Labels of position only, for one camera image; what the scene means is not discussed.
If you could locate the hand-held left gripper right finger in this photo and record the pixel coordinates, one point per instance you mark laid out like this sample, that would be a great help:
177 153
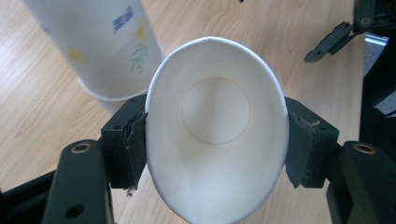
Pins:
308 152

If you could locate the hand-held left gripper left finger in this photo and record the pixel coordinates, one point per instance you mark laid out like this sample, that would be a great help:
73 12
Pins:
120 152

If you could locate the plain white paper cup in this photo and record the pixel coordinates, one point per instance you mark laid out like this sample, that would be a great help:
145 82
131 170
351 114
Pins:
214 133

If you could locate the dark object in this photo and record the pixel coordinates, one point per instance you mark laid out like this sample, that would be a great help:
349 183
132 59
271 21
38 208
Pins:
378 118

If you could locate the floral print paper cup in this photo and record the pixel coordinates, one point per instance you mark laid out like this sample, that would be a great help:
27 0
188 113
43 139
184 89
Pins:
102 49

